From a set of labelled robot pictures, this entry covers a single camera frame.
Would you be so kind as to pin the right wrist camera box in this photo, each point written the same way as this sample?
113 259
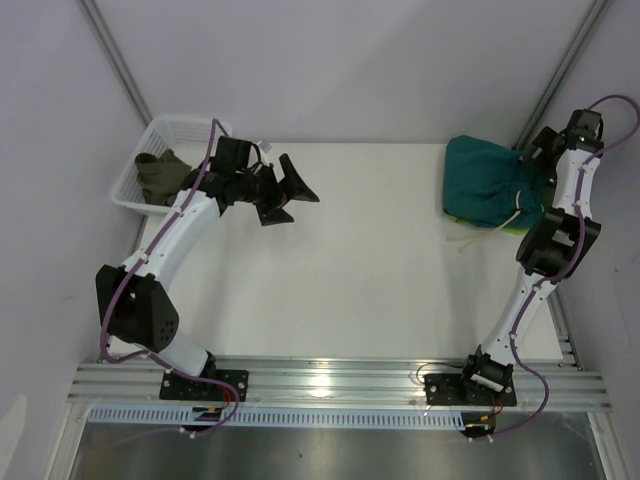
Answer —
586 123

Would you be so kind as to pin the left aluminium corner post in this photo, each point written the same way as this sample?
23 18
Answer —
112 52

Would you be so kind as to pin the white slotted cable duct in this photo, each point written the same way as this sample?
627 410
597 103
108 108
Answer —
279 417

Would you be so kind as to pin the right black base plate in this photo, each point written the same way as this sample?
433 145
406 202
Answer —
448 389

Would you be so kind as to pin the teal green shorts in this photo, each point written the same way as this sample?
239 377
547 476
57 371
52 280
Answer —
488 185

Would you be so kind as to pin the aluminium mounting rail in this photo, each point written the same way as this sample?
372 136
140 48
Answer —
339 383

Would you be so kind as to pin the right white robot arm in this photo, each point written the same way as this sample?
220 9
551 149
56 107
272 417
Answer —
549 252

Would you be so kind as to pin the lime green folded shorts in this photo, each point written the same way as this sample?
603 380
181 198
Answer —
507 229

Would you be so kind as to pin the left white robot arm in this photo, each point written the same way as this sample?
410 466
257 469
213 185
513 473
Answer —
137 315

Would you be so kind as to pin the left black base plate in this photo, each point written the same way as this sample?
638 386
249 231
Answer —
175 387

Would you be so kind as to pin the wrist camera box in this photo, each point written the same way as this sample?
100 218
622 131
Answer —
231 156
586 123

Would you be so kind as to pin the white plastic basket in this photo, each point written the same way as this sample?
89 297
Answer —
187 136

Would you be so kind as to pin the right aluminium corner post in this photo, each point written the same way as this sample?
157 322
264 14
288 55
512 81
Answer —
578 42

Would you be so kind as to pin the olive green shorts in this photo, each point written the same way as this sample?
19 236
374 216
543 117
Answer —
160 177

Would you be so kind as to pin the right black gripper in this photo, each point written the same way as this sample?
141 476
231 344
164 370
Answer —
544 141

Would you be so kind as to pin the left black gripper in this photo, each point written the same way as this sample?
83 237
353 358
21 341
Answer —
290 188

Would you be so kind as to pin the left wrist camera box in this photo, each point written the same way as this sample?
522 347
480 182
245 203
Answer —
231 156

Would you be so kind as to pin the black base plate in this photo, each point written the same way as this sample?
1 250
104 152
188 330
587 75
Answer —
448 389
175 387

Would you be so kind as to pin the aluminium corner post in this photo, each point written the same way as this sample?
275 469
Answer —
112 52
578 42

